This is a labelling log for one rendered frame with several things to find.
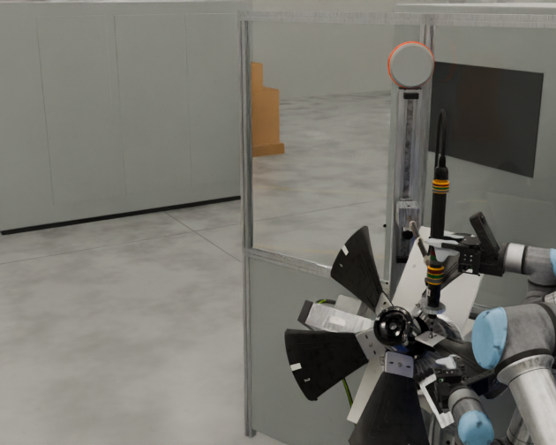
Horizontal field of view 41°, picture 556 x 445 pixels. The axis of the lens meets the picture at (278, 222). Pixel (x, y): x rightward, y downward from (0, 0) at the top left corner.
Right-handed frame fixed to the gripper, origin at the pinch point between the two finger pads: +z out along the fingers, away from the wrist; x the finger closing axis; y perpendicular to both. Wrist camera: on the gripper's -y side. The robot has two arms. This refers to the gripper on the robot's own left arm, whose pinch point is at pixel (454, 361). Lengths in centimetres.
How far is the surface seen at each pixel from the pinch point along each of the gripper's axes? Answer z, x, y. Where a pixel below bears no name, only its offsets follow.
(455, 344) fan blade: 7.4, -1.0, -2.1
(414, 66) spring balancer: 79, -70, -6
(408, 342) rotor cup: 9.5, -2.1, 10.7
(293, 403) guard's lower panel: 128, 84, 51
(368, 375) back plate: 33.4, 20.5, 20.9
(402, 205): 72, -23, 2
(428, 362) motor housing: 16.9, 8.8, 4.2
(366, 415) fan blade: -0.7, 13.6, 24.4
